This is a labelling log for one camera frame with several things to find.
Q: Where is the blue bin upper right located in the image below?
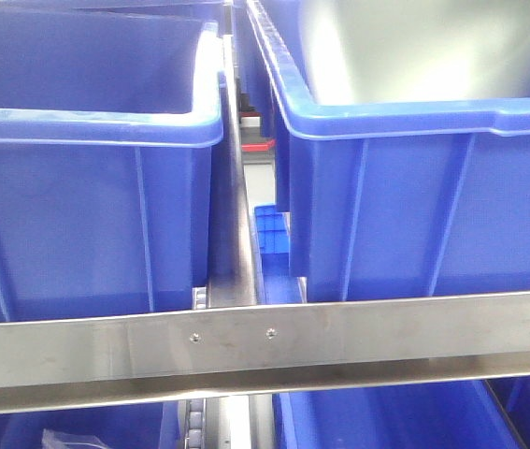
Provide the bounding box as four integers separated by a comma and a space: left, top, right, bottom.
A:
240, 1, 530, 302

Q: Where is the clear plastic bag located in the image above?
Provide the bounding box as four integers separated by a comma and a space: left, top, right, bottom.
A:
41, 429, 109, 449

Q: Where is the blue bin lower left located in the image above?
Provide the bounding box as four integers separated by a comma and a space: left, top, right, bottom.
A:
0, 401, 182, 448

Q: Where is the blue bin upper left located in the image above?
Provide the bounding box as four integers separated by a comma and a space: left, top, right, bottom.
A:
0, 7, 223, 322

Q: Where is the stainless steel shelf rack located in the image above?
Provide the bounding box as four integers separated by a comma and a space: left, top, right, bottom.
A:
0, 0, 530, 449

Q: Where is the blue bin lower right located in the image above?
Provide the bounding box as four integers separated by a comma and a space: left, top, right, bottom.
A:
273, 381, 523, 448

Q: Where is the green round plate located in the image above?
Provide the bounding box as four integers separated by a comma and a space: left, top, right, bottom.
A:
299, 1, 530, 106

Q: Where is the blue bin behind rack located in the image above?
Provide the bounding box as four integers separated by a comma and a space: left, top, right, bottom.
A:
253, 204, 302, 305

